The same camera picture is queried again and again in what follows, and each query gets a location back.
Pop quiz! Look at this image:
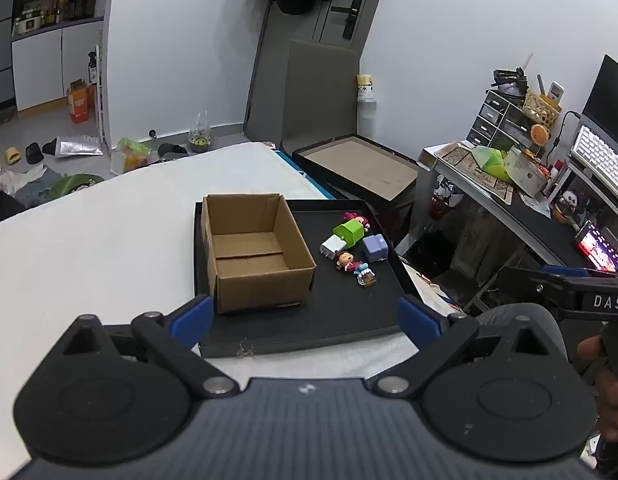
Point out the black door lock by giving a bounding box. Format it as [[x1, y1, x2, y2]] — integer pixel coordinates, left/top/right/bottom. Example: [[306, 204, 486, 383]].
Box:
[[331, 0, 362, 40]]

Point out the grey drawer organizer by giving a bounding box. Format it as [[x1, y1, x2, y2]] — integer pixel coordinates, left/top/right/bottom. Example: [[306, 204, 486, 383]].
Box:
[[466, 90, 535, 153]]

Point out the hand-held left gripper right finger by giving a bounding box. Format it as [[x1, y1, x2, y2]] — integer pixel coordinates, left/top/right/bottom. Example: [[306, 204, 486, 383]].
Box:
[[370, 295, 565, 401]]

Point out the white plastic bag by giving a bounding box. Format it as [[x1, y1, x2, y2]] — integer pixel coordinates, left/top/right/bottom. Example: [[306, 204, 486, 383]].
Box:
[[0, 165, 47, 193]]

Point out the black monitor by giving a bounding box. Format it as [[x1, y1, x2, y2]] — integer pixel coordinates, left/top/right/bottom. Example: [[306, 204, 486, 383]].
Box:
[[582, 54, 618, 136]]

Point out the brown-haired girl figurine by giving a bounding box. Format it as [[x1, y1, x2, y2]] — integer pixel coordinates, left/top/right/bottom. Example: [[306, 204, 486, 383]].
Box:
[[336, 251, 367, 273]]

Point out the grey board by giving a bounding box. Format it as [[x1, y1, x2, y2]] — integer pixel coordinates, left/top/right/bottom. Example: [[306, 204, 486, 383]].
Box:
[[244, 37, 362, 153]]

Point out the white keyboard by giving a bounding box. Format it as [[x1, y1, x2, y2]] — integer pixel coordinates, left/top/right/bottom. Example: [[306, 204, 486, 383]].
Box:
[[572, 125, 618, 203]]

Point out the green leaf cloth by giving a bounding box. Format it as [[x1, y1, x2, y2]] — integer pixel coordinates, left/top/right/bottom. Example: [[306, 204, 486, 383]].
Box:
[[36, 173, 107, 206]]

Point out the dark cloth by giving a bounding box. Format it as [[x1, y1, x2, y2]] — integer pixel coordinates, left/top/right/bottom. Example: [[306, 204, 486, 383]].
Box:
[[0, 192, 27, 228]]

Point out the silver foil bag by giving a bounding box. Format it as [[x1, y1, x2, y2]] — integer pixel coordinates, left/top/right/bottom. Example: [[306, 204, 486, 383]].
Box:
[[54, 132, 104, 157]]

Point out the black tray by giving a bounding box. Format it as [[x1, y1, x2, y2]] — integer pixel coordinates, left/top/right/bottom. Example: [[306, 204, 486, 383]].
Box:
[[193, 199, 407, 359]]

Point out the orange carton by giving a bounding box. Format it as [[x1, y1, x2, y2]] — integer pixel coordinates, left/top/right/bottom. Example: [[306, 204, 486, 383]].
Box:
[[66, 79, 96, 124]]

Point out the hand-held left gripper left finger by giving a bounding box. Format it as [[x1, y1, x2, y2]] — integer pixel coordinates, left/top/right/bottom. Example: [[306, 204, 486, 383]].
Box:
[[63, 294, 241, 401]]

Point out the purple toy box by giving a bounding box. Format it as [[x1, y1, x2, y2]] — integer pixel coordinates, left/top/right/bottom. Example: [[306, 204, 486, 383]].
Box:
[[361, 234, 389, 263]]

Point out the brown cardboard box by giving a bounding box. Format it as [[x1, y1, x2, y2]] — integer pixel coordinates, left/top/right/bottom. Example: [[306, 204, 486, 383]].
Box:
[[201, 192, 318, 315]]

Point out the woven basket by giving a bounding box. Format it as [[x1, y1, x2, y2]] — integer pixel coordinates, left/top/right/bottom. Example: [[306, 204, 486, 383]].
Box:
[[522, 91, 562, 128]]

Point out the person's right hand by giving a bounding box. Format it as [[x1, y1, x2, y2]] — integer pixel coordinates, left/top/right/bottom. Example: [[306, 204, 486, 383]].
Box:
[[576, 335, 618, 441]]

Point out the grey desk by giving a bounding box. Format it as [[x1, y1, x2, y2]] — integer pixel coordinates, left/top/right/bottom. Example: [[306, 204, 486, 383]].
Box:
[[421, 142, 618, 281]]

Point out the white cabinet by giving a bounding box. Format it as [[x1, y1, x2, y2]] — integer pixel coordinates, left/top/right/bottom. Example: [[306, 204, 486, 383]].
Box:
[[11, 17, 107, 113]]

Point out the patterned tray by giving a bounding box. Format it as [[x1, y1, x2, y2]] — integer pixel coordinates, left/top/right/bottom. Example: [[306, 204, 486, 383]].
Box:
[[434, 141, 515, 206]]

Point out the panda figurine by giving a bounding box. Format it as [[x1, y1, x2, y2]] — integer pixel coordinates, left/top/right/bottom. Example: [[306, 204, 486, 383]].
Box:
[[554, 190, 590, 223]]

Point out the green cube toy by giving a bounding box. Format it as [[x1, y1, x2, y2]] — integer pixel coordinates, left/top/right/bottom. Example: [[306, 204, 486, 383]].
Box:
[[332, 220, 366, 246]]

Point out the green plastic bag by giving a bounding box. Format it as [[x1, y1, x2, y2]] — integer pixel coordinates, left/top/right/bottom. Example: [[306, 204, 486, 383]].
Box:
[[111, 137, 152, 173]]

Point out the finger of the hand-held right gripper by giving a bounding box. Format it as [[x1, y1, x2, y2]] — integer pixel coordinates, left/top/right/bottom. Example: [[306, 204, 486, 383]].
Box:
[[494, 266, 590, 293]]

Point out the black frame with brown board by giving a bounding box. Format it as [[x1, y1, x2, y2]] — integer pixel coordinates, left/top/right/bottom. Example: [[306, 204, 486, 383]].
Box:
[[291, 132, 420, 206]]

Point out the phone with lit screen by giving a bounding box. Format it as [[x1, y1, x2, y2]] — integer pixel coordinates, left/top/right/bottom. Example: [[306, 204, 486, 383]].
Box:
[[574, 220, 618, 273]]

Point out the clear plastic bag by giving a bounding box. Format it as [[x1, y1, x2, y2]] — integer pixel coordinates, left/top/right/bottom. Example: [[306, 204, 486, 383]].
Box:
[[188, 112, 215, 153]]

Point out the white charger plug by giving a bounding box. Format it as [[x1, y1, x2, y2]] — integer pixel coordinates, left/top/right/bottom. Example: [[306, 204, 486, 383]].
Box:
[[319, 237, 346, 261]]

